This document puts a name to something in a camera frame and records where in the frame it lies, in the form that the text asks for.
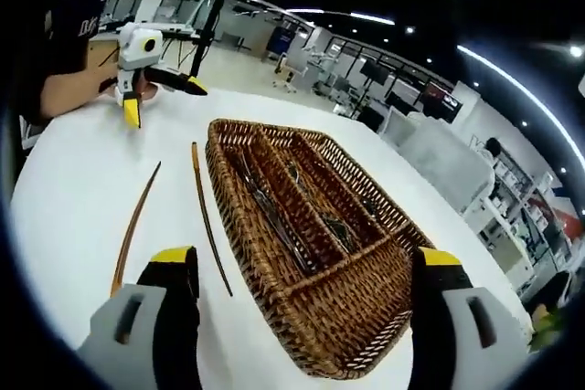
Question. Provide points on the curved ceiling light strip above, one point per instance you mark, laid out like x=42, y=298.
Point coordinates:
x=493, y=66

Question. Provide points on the person's left hand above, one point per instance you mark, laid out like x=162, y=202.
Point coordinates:
x=147, y=86

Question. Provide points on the brown wicker storage slot basket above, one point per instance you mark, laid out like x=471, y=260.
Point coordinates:
x=347, y=317

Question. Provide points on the black stand pole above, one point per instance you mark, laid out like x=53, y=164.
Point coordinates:
x=208, y=29

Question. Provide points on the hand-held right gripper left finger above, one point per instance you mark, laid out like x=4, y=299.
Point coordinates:
x=173, y=317

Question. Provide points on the black monitor on stand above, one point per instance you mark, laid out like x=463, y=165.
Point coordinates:
x=375, y=71

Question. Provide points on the blue standing banner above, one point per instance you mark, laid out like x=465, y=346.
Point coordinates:
x=279, y=42

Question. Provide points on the green potted plant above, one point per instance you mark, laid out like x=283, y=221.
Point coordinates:
x=548, y=328

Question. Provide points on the white storage shelf with boxes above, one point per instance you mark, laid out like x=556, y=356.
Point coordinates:
x=535, y=216

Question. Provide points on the red wall screen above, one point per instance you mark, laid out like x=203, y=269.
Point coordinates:
x=441, y=100

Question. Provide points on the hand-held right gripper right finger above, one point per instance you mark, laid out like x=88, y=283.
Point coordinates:
x=439, y=317

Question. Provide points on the white desk partition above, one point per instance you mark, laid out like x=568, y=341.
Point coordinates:
x=448, y=157

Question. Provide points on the brown wooden chopstick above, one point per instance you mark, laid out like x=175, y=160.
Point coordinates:
x=120, y=266
x=201, y=198

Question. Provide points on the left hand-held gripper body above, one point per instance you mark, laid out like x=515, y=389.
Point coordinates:
x=137, y=49

